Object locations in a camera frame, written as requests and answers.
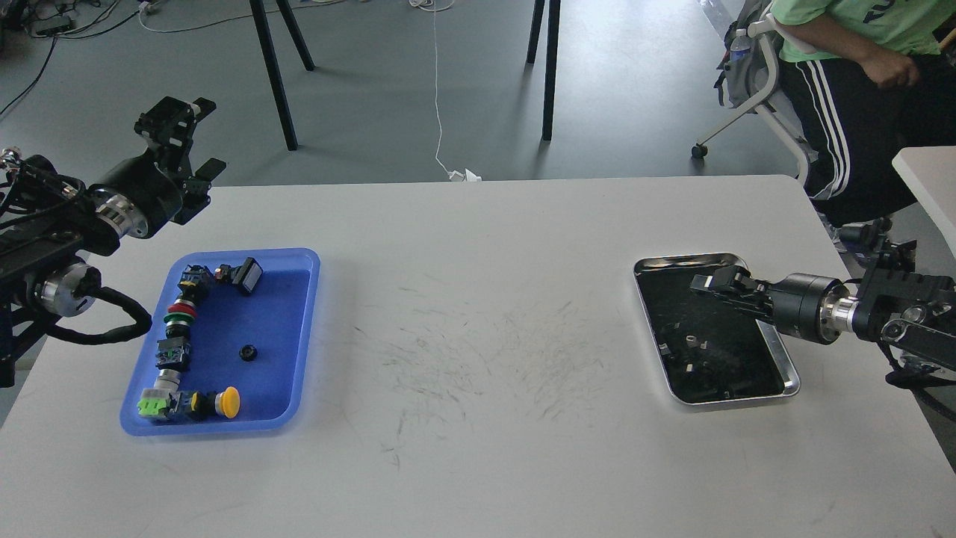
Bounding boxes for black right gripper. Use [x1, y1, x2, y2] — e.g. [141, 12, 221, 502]
[689, 267, 849, 344]

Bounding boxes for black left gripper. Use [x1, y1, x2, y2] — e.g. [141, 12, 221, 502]
[89, 96, 228, 238]

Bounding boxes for small black gear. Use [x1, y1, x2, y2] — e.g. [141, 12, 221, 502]
[238, 344, 258, 362]

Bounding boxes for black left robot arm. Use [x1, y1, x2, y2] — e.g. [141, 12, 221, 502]
[1, 96, 226, 388]

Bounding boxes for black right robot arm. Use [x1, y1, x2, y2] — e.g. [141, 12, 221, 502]
[690, 218, 955, 420]

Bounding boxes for silver metal tray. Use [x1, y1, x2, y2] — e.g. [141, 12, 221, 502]
[633, 253, 801, 408]

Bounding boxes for blue plastic tray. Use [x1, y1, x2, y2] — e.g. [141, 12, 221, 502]
[119, 248, 320, 436]

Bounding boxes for black rectangular push button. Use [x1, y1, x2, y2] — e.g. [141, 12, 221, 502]
[213, 256, 264, 296]

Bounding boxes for red green pilot light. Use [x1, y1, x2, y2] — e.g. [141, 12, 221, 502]
[163, 294, 197, 339]

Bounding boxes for black table leg left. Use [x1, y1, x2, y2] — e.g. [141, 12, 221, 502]
[249, 1, 315, 151]

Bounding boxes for black table leg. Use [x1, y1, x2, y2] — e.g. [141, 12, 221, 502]
[249, 1, 315, 151]
[526, 0, 562, 142]

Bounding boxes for black green contact block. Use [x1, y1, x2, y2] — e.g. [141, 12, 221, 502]
[155, 336, 191, 372]

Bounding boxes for white side table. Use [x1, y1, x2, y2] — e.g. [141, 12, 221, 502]
[892, 146, 955, 253]

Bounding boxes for white office chair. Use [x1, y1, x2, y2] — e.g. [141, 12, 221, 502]
[691, 0, 893, 236]

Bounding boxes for yellow mushroom push button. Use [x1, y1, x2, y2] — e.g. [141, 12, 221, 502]
[177, 387, 241, 421]

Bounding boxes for person in green shirt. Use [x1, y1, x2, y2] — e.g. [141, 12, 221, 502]
[771, 1, 955, 228]

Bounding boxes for black table leg right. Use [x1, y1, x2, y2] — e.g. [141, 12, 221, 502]
[526, 0, 562, 142]

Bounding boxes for black cables on floor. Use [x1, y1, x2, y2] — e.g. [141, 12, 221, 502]
[0, 0, 161, 117]

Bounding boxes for green and grey switch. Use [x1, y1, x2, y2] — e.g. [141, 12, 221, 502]
[137, 368, 181, 422]

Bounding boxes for white cable on floor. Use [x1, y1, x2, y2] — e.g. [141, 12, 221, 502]
[408, 0, 482, 182]

